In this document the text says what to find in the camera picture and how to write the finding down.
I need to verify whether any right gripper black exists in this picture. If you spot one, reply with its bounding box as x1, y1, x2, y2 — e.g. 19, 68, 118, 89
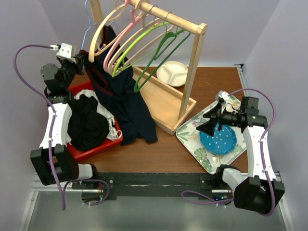
196, 102, 241, 137

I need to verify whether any navy tank top red trim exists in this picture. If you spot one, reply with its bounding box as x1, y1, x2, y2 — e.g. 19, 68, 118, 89
76, 25, 159, 146

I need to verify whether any light blue wire hanger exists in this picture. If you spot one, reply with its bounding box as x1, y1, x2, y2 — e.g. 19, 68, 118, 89
80, 0, 117, 53

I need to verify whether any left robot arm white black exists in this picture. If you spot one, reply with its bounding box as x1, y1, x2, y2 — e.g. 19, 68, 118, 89
30, 55, 100, 189

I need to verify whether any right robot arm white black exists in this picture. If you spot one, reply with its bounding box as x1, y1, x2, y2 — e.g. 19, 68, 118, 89
196, 91, 285, 216

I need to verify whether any natural wooden hanger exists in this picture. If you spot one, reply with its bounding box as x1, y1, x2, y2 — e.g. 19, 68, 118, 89
88, 0, 127, 63

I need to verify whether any wooden hanger rack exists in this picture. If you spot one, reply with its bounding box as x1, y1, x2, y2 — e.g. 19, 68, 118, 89
88, 0, 208, 136

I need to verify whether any lime green hanger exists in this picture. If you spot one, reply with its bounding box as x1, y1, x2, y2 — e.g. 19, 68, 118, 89
110, 19, 174, 77

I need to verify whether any pink plastic hanger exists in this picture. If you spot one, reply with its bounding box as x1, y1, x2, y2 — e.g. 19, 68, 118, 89
103, 8, 147, 75

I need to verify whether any beige plastic hanger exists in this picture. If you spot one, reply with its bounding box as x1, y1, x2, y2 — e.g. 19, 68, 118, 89
103, 15, 168, 77

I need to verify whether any dark green hanger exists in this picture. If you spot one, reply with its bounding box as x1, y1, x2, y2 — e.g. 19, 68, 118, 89
134, 29, 191, 93

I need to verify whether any blue dotted plate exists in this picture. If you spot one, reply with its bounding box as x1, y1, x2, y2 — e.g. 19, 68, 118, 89
199, 125, 237, 155

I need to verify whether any floral leaf tray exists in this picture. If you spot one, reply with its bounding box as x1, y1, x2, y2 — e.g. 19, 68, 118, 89
176, 101, 246, 174

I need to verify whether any black garment in bin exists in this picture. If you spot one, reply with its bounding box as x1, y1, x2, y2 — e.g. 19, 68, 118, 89
67, 95, 109, 152

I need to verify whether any white divided dish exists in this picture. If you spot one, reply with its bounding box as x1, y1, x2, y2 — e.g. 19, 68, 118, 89
156, 61, 188, 87

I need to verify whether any white garment in bin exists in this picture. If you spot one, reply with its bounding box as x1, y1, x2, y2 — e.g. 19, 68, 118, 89
66, 90, 120, 144

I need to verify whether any red plastic bin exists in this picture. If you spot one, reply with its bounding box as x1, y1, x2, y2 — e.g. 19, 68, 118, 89
67, 81, 123, 162

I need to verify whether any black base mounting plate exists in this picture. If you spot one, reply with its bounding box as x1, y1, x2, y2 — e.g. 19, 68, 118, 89
72, 172, 233, 202

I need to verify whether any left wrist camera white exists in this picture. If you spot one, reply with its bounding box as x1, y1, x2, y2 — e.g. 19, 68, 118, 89
50, 43, 75, 59

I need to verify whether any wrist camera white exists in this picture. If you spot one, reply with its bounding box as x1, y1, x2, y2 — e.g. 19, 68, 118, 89
215, 90, 230, 105
50, 43, 75, 59

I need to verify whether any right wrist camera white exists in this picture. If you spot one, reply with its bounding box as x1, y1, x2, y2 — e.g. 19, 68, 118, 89
215, 90, 230, 105

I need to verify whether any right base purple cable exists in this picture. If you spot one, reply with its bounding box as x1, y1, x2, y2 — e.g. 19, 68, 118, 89
180, 191, 235, 205

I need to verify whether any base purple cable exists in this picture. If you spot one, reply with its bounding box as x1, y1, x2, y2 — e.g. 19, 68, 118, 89
72, 179, 111, 206
180, 191, 235, 205

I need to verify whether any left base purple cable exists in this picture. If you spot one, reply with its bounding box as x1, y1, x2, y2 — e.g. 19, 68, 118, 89
72, 179, 111, 206

